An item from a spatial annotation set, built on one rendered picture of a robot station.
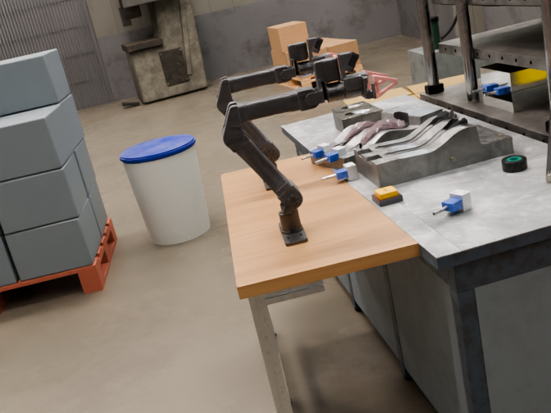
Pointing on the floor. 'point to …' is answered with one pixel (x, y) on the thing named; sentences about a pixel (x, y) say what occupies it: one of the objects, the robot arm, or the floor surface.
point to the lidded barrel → (168, 188)
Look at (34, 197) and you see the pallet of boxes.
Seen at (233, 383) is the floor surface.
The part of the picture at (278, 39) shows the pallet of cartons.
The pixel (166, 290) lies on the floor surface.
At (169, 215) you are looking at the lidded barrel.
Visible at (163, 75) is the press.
